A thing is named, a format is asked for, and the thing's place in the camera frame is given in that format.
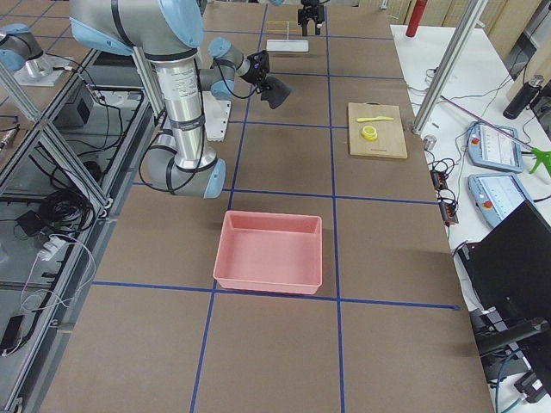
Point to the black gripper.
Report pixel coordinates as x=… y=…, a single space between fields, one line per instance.
x=311 y=11
x=275 y=91

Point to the dark grey cloth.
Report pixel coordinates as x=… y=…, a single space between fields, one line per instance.
x=278 y=96

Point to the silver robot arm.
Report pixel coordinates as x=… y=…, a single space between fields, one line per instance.
x=183 y=163
x=17 y=47

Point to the black water bottle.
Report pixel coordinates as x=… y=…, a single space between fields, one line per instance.
x=524 y=97

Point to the white rack base tray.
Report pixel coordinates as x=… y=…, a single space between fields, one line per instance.
x=287 y=46

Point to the wooden towel rack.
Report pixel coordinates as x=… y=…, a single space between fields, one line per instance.
x=283 y=29

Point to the red bottle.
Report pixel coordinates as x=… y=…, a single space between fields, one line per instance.
x=416 y=17

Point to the yellow plastic knife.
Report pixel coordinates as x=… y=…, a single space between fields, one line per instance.
x=374 y=119

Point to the bamboo cutting board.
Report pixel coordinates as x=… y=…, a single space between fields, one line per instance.
x=391 y=141

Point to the pink plastic bin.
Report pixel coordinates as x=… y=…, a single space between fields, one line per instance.
x=270 y=252

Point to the upper teach pendant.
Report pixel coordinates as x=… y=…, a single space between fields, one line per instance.
x=489 y=149

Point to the teach pendant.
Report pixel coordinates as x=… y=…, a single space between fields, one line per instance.
x=489 y=149
x=496 y=195

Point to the lower teach pendant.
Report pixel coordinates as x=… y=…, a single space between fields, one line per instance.
x=496 y=195

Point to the green spray bottle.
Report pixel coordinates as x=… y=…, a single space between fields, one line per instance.
x=542 y=158

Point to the black monitor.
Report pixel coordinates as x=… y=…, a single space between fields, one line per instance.
x=509 y=268

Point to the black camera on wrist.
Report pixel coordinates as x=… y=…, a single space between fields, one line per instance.
x=259 y=67

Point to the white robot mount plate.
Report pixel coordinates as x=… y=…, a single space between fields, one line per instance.
x=217 y=113

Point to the aluminium frame post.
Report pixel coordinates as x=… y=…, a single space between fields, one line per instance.
x=450 y=57

